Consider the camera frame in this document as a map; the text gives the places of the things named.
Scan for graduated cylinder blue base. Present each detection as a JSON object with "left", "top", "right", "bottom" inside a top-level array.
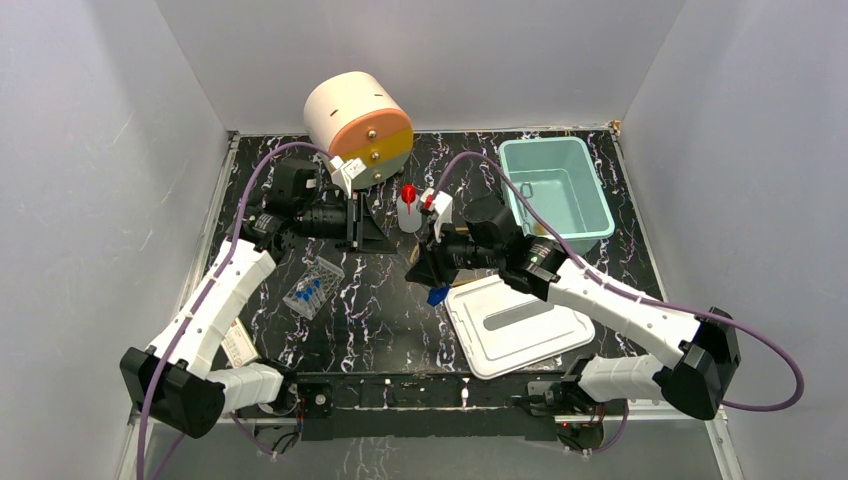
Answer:
[{"left": 426, "top": 285, "right": 451, "bottom": 307}]

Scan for white green small box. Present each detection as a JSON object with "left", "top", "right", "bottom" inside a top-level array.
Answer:
[{"left": 221, "top": 318, "right": 260, "bottom": 368}]

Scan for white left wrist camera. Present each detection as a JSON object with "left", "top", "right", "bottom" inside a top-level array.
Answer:
[{"left": 329, "top": 156, "right": 366, "bottom": 198}]

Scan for teal plastic bin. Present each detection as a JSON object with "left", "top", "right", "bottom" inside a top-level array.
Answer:
[{"left": 498, "top": 136, "right": 615, "bottom": 256}]

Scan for round cabinet with coloured drawers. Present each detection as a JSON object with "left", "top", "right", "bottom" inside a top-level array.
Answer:
[{"left": 303, "top": 71, "right": 413, "bottom": 191}]

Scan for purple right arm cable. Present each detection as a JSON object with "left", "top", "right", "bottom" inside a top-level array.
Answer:
[{"left": 433, "top": 150, "right": 806, "bottom": 413}]

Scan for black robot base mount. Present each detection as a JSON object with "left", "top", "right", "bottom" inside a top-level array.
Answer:
[{"left": 236, "top": 370, "right": 627, "bottom": 458}]

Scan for yellow rubber tube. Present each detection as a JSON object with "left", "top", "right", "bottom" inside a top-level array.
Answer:
[{"left": 405, "top": 226, "right": 474, "bottom": 288}]

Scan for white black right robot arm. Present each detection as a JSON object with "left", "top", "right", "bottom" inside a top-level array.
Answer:
[{"left": 405, "top": 189, "right": 740, "bottom": 420}]

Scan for white squeeze bottle red cap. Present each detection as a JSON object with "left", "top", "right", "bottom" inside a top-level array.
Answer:
[{"left": 396, "top": 184, "right": 423, "bottom": 234}]

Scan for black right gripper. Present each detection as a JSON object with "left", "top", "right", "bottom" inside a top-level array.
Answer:
[{"left": 404, "top": 220, "right": 503, "bottom": 290}]

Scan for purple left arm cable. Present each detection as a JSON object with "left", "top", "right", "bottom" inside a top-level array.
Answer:
[{"left": 135, "top": 140, "right": 336, "bottom": 480}]

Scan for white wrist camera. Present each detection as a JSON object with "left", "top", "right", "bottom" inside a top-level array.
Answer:
[
  {"left": 419, "top": 188, "right": 453, "bottom": 243},
  {"left": 329, "top": 156, "right": 366, "bottom": 198}
]

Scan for clear test tube rack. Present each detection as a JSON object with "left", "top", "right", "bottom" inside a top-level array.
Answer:
[{"left": 283, "top": 257, "right": 344, "bottom": 320}]

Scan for white bin lid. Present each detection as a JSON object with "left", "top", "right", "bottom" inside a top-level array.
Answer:
[{"left": 444, "top": 276, "right": 595, "bottom": 380}]

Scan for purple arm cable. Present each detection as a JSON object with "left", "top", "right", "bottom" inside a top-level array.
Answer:
[
  {"left": 433, "top": 150, "right": 806, "bottom": 413},
  {"left": 135, "top": 140, "right": 336, "bottom": 480}
]

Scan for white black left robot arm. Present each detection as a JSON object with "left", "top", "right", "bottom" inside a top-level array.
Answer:
[{"left": 119, "top": 157, "right": 395, "bottom": 438}]

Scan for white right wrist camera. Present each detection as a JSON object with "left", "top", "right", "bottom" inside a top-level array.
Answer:
[{"left": 419, "top": 188, "right": 453, "bottom": 243}]

